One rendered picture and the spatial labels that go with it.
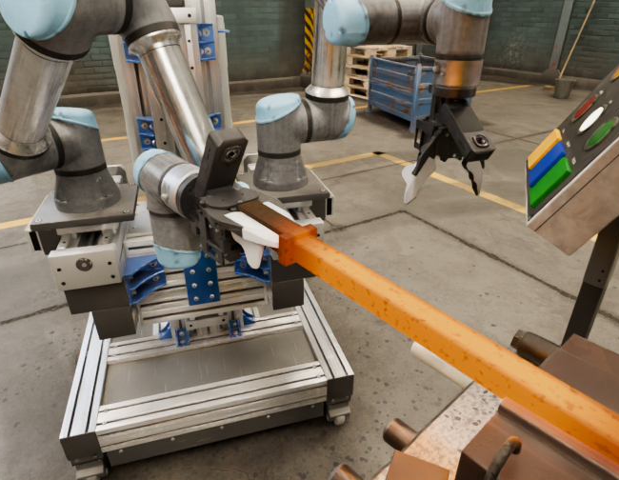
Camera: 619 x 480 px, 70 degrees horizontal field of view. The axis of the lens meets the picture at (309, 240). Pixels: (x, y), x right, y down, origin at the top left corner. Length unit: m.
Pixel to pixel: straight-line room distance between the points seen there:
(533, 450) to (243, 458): 1.27
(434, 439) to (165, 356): 1.27
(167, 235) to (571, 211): 0.61
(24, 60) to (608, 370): 0.88
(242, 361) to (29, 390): 0.84
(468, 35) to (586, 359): 0.50
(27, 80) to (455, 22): 0.70
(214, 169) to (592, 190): 0.52
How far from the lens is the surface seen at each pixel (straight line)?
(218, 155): 0.55
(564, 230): 0.75
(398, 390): 1.75
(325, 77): 1.19
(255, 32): 7.93
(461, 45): 0.77
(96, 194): 1.18
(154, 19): 0.85
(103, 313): 1.22
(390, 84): 5.71
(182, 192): 0.63
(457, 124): 0.76
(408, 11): 0.82
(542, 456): 0.35
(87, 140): 1.15
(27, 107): 0.96
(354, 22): 0.77
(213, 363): 1.55
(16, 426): 1.90
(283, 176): 1.17
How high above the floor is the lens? 1.25
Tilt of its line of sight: 28 degrees down
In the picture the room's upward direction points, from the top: straight up
